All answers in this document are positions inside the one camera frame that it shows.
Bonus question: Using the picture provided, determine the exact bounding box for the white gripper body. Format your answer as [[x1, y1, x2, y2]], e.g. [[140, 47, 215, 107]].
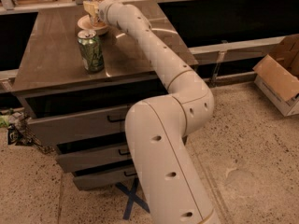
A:
[[98, 0, 123, 26]]

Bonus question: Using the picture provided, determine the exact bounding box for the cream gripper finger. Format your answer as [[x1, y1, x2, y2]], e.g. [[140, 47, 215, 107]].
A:
[[83, 0, 99, 17]]

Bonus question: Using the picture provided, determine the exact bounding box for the orange soda can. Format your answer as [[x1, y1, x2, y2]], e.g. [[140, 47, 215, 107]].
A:
[[85, 0, 104, 27]]

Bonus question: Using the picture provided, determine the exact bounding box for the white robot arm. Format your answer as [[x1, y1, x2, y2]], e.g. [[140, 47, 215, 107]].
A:
[[83, 0, 221, 224]]

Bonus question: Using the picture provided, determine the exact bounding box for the white paper bowl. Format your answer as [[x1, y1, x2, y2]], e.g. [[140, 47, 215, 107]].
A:
[[78, 15, 108, 35]]

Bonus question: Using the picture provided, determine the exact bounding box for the green soda can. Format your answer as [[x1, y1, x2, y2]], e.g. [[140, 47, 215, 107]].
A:
[[78, 30, 105, 73]]

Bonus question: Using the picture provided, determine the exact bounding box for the grey drawer cabinet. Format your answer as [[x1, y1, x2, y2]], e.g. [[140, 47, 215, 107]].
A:
[[10, 0, 199, 192]]

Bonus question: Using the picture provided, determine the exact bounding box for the top grey drawer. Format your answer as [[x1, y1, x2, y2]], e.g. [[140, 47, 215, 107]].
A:
[[28, 105, 131, 146]]

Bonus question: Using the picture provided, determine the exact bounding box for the grey drawer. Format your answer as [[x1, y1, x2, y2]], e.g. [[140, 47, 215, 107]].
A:
[[73, 165, 137, 190], [28, 105, 131, 146], [56, 143, 131, 173]]

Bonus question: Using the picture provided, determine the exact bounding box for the middle grey drawer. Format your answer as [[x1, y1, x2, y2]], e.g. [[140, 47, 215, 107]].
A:
[[56, 143, 131, 173]]

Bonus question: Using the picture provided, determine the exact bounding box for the bottom grey drawer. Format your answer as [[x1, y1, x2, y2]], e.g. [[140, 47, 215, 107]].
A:
[[73, 165, 137, 190]]

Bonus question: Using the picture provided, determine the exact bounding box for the cardboard box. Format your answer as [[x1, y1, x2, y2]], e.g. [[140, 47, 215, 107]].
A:
[[253, 34, 299, 117]]

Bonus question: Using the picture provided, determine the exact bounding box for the blue tape cross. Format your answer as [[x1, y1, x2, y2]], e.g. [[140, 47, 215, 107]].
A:
[[116, 178, 150, 220]]

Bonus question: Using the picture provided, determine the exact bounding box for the metal rail bracket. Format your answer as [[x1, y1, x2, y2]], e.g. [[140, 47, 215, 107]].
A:
[[209, 51, 226, 87]]

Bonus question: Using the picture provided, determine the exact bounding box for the wire basket with clutter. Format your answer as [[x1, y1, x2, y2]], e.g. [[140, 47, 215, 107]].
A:
[[0, 109, 54, 155]]

